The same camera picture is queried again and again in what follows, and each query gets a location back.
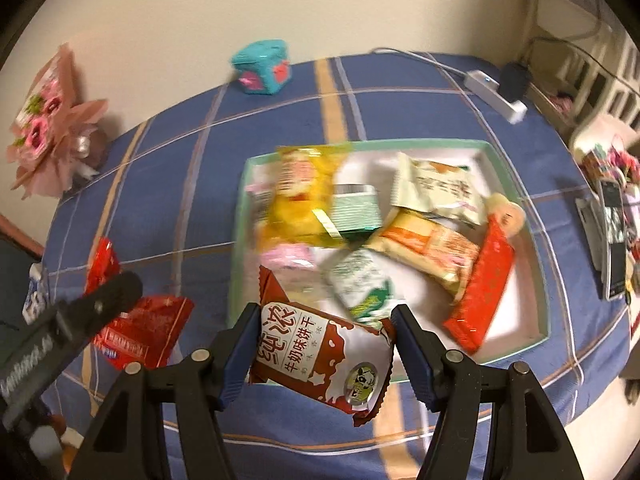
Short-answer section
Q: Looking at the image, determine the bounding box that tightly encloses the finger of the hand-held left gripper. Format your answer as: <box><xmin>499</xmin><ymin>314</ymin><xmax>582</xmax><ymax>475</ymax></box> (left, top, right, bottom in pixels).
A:
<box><xmin>47</xmin><ymin>271</ymin><xmax>144</xmax><ymax>346</ymax></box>

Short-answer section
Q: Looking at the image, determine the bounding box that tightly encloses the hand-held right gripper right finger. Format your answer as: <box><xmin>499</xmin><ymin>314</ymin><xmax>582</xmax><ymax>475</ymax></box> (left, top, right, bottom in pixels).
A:
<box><xmin>390</xmin><ymin>304</ymin><xmax>586</xmax><ymax>480</ymax></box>

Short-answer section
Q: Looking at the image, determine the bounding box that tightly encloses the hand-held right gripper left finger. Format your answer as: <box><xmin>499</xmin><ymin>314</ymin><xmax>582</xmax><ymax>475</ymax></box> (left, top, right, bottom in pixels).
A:
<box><xmin>65</xmin><ymin>302</ymin><xmax>263</xmax><ymax>480</ymax></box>

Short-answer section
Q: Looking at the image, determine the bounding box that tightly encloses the red snack packet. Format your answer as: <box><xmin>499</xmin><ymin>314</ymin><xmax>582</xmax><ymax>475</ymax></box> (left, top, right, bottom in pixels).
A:
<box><xmin>84</xmin><ymin>237</ymin><xmax>196</xmax><ymax>372</ymax></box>

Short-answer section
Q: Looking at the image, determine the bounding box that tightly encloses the brown and white biscuit packet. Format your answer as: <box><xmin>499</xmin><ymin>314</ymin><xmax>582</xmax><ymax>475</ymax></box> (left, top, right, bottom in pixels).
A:
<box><xmin>248</xmin><ymin>265</ymin><xmax>398</xmax><ymax>428</ymax></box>

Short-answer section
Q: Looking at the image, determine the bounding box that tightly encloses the long red patterned packet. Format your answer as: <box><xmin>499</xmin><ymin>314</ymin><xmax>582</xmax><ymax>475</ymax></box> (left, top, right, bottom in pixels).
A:
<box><xmin>442</xmin><ymin>212</ymin><xmax>517</xmax><ymax>353</ymax></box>

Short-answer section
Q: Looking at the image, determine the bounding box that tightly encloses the green and white snack packet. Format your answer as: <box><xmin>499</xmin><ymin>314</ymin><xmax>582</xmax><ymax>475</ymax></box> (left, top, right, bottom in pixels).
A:
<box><xmin>322</xmin><ymin>247</ymin><xmax>408</xmax><ymax>323</ymax></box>

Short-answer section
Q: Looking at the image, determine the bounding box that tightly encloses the pink snack packet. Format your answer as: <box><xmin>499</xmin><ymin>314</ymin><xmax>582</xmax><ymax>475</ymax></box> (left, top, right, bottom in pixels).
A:
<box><xmin>257</xmin><ymin>242</ymin><xmax>321</xmax><ymax>301</ymax></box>

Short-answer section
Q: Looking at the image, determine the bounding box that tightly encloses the orange cake roll packet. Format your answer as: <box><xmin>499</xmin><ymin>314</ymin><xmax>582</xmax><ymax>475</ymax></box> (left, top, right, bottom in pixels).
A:
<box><xmin>365</xmin><ymin>208</ymin><xmax>483</xmax><ymax>306</ymax></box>

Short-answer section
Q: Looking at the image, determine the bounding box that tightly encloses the teal-rimmed white cardboard box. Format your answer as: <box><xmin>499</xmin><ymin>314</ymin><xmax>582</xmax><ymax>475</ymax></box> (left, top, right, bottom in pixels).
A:
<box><xmin>227</xmin><ymin>139</ymin><xmax>551</xmax><ymax>386</ymax></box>

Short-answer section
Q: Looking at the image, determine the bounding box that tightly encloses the mint green snack packet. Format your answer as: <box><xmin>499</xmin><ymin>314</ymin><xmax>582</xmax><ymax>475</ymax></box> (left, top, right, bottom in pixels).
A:
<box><xmin>330</xmin><ymin>184</ymin><xmax>383</xmax><ymax>233</ymax></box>

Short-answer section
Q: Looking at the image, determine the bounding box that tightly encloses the yellow snack packet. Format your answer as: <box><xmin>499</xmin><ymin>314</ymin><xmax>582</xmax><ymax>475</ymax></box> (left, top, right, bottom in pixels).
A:
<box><xmin>255</xmin><ymin>142</ymin><xmax>353</xmax><ymax>248</ymax></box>

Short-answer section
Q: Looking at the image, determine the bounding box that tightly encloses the cream snack packet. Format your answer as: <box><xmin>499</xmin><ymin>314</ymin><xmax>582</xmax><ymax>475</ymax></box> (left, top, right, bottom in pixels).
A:
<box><xmin>390</xmin><ymin>152</ymin><xmax>488</xmax><ymax>226</ymax></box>

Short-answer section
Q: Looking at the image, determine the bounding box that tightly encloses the clear packet of ring pastries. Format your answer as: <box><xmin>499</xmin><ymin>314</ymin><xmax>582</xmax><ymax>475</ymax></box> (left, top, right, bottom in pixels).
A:
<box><xmin>482</xmin><ymin>191</ymin><xmax>526</xmax><ymax>238</ymax></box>

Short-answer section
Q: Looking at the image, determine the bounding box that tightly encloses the blue and white snack packet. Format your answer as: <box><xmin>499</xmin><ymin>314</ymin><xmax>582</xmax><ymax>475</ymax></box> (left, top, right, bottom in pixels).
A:
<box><xmin>22</xmin><ymin>262</ymin><xmax>51</xmax><ymax>326</ymax></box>

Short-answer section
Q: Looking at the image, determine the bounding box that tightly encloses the pink flower bouquet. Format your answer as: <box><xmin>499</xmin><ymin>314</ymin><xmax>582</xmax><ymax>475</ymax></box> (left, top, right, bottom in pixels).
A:
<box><xmin>6</xmin><ymin>44</ymin><xmax>110</xmax><ymax>201</ymax></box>

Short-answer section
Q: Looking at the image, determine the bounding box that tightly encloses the black smartphone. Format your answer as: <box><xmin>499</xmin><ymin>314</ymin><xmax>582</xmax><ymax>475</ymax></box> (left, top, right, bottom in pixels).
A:
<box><xmin>597</xmin><ymin>180</ymin><xmax>628</xmax><ymax>301</ymax></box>

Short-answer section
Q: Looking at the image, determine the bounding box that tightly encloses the pile of colourful trinkets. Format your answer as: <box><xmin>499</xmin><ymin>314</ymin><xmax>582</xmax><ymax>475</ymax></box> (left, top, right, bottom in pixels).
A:
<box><xmin>580</xmin><ymin>135</ymin><xmax>640</xmax><ymax>306</ymax></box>

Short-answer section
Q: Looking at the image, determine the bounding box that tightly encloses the white power strip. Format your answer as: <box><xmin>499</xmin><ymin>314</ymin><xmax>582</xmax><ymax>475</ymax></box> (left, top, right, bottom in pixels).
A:
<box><xmin>464</xmin><ymin>71</ymin><xmax>528</xmax><ymax>124</ymax></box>

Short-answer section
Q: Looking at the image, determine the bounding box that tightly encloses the teal and pink toy box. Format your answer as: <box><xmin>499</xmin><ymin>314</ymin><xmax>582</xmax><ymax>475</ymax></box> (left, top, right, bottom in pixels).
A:
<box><xmin>229</xmin><ymin>39</ymin><xmax>292</xmax><ymax>97</ymax></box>

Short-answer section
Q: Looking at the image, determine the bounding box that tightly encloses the black power adapter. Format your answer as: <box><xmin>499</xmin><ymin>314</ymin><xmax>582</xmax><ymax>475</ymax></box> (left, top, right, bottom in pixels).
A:
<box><xmin>498</xmin><ymin>61</ymin><xmax>533</xmax><ymax>102</ymax></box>

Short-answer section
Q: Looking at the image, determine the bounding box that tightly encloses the white chair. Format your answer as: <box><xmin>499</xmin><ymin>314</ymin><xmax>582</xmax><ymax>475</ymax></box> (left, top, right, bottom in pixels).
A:
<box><xmin>522</xmin><ymin>0</ymin><xmax>640</xmax><ymax>126</ymax></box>

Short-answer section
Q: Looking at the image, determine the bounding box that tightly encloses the white cable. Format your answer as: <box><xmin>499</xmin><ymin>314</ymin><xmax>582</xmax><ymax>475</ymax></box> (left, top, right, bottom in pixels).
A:
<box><xmin>370</xmin><ymin>47</ymin><xmax>468</xmax><ymax>81</ymax></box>

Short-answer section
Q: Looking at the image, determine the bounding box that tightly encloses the black cable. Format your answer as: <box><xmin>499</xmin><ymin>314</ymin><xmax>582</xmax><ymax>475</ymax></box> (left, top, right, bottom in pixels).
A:
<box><xmin>530</xmin><ymin>20</ymin><xmax>640</xmax><ymax>96</ymax></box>

